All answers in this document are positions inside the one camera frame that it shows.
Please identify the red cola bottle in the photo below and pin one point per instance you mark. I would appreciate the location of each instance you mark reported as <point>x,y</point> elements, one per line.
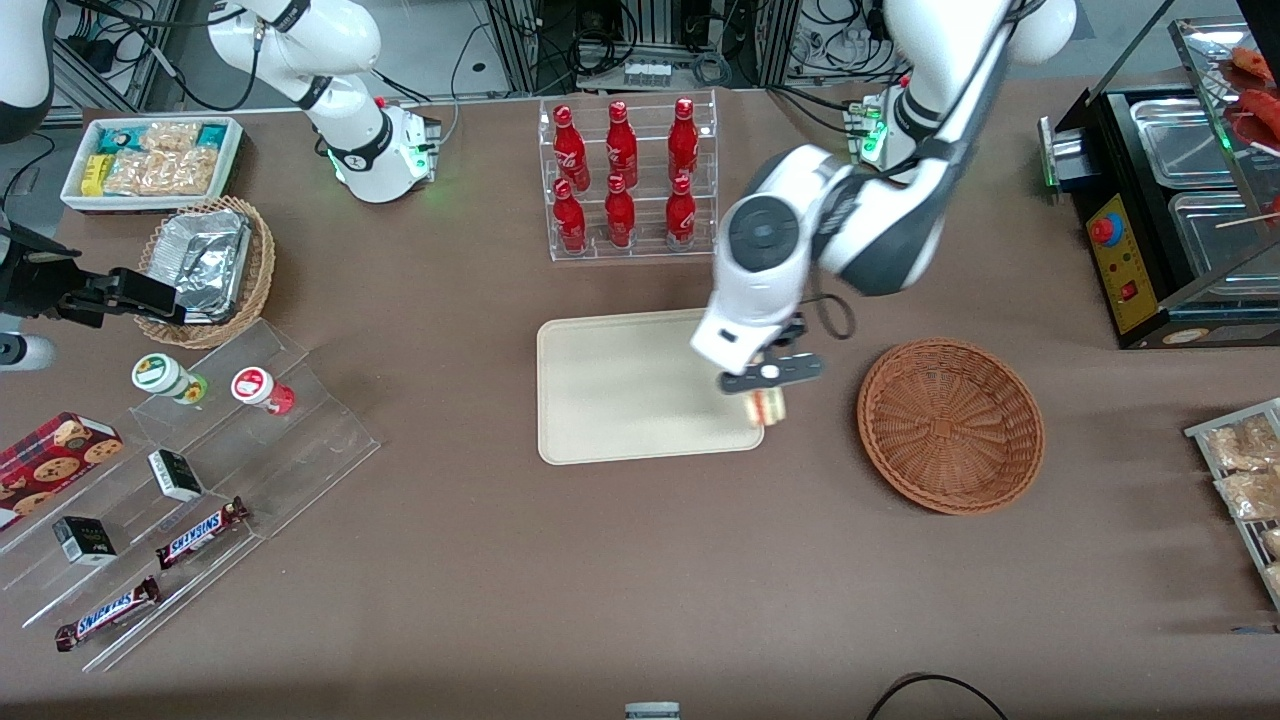
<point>570,150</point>
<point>680,215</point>
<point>621,148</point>
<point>570,222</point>
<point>683,145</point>
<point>620,218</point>

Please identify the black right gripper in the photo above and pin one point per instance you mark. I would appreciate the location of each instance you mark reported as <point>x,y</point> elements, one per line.
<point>32,283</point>

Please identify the beige plastic tray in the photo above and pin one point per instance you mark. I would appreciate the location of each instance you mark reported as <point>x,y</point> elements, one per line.
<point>630,390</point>

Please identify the triangular sandwich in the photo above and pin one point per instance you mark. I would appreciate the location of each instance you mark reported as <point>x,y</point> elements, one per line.
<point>768,408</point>

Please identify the red cookie box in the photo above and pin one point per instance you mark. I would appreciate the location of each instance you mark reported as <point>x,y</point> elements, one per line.
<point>50,465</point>

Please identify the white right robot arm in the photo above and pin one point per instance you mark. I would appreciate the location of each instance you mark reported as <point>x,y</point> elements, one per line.
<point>330,50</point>

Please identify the large clear nut bag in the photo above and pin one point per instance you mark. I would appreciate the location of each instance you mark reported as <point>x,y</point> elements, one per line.
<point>160,172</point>

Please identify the snickers chocolate bar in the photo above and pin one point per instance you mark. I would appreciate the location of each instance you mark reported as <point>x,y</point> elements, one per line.
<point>105,613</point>
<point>200,533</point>

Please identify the green lidded cup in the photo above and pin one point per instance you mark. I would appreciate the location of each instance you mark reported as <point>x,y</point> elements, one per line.
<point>158,373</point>

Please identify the small tan wicker basket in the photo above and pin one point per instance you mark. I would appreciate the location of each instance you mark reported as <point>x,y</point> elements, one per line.
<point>262,265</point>

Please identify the teal snack pack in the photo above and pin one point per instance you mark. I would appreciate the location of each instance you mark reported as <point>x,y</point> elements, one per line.
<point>120,140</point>
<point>212,135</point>

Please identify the large brown wicker basket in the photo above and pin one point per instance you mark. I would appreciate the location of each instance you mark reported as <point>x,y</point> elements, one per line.
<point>950,430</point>

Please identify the clear bag of snacks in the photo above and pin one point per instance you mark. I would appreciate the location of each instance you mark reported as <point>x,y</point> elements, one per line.
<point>1274,580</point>
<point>1240,445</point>
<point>1250,495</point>
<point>1272,543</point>

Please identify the white power strip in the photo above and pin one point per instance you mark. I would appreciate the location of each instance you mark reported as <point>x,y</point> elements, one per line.
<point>647,73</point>

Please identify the small grey device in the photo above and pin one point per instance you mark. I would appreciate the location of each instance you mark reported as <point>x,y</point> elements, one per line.
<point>652,712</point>

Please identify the red lidded cup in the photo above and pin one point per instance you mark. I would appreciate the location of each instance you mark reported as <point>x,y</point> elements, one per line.
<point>255,386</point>

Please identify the small black box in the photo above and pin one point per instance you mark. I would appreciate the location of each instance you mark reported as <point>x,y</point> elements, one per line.
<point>84,541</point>
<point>176,475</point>

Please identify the steel warmer pan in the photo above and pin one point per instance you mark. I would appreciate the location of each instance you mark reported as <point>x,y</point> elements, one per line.
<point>1215,250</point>
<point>1180,145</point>

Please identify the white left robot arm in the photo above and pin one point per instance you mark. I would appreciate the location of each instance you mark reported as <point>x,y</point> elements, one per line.
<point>760,235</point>

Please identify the yellow snack pack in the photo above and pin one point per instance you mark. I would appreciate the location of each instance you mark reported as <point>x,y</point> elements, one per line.
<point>94,175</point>

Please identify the red sausage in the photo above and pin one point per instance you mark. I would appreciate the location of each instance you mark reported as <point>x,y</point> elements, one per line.
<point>1255,63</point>
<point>1262,112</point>

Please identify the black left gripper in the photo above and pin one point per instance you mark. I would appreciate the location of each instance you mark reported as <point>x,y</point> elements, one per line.
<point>792,331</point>

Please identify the small clear nut bag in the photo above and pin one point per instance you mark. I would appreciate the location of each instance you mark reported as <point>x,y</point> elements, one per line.
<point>170,136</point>

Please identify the stacked aluminium foil trays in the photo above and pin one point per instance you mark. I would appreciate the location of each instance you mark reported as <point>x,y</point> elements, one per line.
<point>205,255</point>

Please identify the black food warmer machine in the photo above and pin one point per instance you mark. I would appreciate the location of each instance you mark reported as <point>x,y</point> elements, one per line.
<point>1120,270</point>

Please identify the white plastic snack bin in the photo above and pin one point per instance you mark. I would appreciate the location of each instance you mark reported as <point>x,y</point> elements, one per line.
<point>72,190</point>

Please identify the clear acrylic stepped shelf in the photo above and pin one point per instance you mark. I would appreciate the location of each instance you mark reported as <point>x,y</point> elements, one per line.
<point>300,450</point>

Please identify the clear acrylic bottle rack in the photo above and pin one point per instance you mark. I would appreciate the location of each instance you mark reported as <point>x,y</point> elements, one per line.
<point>650,250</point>

